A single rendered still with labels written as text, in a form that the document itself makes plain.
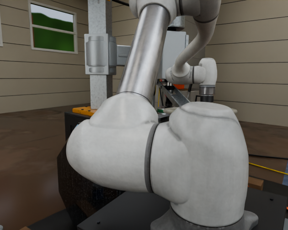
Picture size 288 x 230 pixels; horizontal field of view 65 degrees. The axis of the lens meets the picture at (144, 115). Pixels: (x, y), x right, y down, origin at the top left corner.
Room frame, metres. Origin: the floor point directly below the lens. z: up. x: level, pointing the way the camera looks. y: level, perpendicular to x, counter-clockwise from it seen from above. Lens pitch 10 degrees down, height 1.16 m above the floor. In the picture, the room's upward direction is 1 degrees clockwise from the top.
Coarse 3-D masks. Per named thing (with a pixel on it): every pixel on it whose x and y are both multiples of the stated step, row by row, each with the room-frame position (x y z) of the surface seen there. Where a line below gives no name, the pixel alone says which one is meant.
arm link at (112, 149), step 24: (144, 0) 0.80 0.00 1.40; (168, 0) 0.80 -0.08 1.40; (144, 24) 0.73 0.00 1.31; (168, 24) 0.84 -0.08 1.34; (144, 48) 0.66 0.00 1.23; (144, 72) 0.60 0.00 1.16; (120, 96) 0.52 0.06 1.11; (144, 96) 0.56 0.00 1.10; (96, 120) 0.49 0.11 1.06; (120, 120) 0.47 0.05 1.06; (144, 120) 0.48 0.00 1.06; (72, 144) 0.47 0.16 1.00; (96, 144) 0.44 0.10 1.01; (120, 144) 0.43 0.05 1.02; (144, 144) 0.42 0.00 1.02; (96, 168) 0.43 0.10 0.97; (120, 168) 0.42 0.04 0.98; (144, 168) 0.40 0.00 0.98; (144, 192) 0.44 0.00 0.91
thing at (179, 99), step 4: (160, 84) 2.23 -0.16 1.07; (160, 88) 2.19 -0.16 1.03; (164, 88) 2.11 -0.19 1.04; (176, 88) 2.12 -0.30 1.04; (164, 92) 2.10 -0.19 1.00; (168, 92) 1.99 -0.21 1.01; (176, 92) 2.10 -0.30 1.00; (180, 92) 2.02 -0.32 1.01; (168, 96) 1.98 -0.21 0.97; (172, 96) 1.90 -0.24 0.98; (176, 96) 2.03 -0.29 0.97; (180, 96) 2.00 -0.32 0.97; (184, 96) 1.92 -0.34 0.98; (172, 100) 1.87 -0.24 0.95; (176, 100) 1.94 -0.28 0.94; (180, 100) 1.94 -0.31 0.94; (184, 100) 1.91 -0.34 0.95; (188, 100) 1.84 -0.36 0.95; (176, 104) 1.78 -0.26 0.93; (180, 104) 1.86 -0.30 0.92; (184, 104) 1.87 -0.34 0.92
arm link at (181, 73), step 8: (216, 16) 0.89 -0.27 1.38; (200, 24) 0.92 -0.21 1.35; (208, 24) 0.91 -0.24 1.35; (200, 32) 0.98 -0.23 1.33; (208, 32) 0.96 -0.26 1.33; (200, 40) 1.02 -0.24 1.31; (208, 40) 1.02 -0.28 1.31; (192, 48) 1.09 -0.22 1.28; (200, 48) 1.07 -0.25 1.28; (184, 56) 1.15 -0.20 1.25; (192, 56) 1.14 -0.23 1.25; (176, 64) 1.22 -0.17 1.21; (184, 64) 1.22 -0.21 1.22; (168, 72) 1.33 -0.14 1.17; (176, 72) 1.27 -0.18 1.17; (184, 72) 1.26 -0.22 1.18; (192, 72) 1.29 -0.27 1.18; (168, 80) 1.34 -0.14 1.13; (176, 80) 1.31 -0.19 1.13; (184, 80) 1.29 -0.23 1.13; (192, 80) 1.30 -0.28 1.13
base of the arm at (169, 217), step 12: (168, 216) 0.45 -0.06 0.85; (252, 216) 0.45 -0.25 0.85; (156, 228) 0.42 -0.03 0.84; (168, 228) 0.42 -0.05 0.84; (180, 228) 0.40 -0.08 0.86; (192, 228) 0.38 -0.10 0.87; (204, 228) 0.37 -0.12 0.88; (216, 228) 0.37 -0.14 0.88; (228, 228) 0.37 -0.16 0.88; (240, 228) 0.39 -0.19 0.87
